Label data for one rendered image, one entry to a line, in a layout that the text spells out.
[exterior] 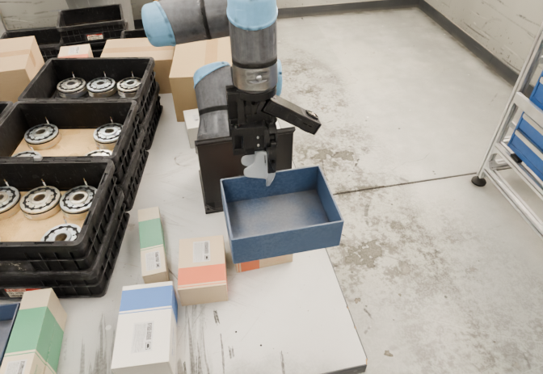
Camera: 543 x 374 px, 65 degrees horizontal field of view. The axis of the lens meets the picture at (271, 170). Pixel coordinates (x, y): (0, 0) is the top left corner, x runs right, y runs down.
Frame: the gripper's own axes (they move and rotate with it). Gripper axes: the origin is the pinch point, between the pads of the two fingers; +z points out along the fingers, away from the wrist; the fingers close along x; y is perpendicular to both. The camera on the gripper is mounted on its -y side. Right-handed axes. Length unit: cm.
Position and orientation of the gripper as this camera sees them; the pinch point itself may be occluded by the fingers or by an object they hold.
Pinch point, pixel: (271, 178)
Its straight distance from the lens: 84.5
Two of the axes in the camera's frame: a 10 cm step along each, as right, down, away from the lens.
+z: 0.2, 8.2, 5.8
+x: 1.8, 5.7, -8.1
